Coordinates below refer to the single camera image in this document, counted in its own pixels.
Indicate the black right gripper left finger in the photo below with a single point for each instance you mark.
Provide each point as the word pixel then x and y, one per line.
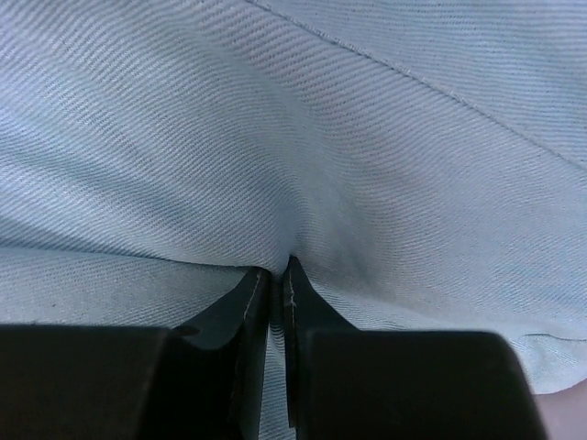
pixel 200 380

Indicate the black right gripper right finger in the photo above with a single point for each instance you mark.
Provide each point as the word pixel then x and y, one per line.
pixel 346 383

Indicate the light blue trousers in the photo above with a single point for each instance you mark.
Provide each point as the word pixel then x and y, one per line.
pixel 425 161

